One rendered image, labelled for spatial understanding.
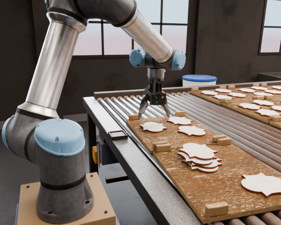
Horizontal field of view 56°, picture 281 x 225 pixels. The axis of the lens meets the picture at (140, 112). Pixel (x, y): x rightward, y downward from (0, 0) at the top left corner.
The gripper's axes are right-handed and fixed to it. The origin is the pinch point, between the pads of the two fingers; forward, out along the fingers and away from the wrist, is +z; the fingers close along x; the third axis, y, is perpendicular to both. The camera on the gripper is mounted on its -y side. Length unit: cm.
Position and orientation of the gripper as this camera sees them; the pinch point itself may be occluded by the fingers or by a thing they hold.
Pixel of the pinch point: (153, 118)
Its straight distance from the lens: 128.0
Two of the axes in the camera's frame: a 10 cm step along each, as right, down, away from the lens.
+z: -0.1, 9.6, 2.8
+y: 2.2, 2.7, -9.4
